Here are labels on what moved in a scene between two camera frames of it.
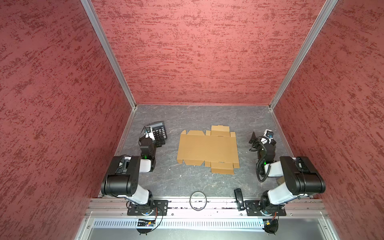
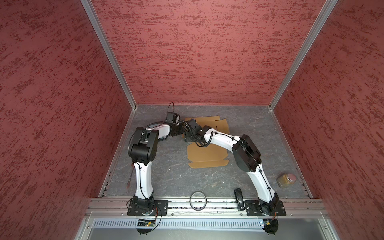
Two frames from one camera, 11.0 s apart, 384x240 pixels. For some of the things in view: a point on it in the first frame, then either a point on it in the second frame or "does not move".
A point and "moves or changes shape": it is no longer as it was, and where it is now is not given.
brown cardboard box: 218,148 moves or changes shape
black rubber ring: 206,201 does not move
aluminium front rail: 106,208 does not move
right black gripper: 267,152 to 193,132
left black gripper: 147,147 to 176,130
